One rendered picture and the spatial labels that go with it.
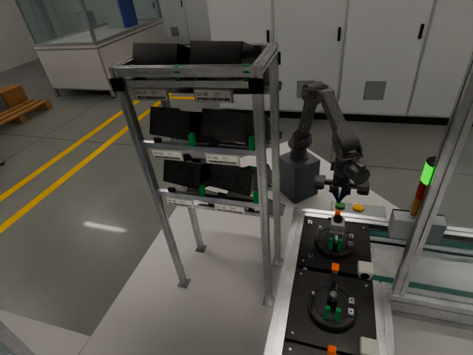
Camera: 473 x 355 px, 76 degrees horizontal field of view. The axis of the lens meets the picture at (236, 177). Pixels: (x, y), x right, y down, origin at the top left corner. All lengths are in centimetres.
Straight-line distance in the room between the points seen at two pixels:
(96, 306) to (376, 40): 362
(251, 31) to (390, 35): 152
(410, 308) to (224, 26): 359
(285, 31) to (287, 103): 88
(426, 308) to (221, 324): 63
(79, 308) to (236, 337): 159
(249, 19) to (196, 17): 477
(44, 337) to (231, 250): 71
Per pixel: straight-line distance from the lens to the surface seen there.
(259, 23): 397
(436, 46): 400
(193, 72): 67
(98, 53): 586
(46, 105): 633
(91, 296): 251
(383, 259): 123
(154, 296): 123
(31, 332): 136
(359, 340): 98
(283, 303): 103
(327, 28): 386
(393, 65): 399
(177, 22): 893
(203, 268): 125
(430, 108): 424
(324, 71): 398
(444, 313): 117
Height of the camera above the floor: 183
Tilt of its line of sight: 36 degrees down
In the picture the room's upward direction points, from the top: 7 degrees counter-clockwise
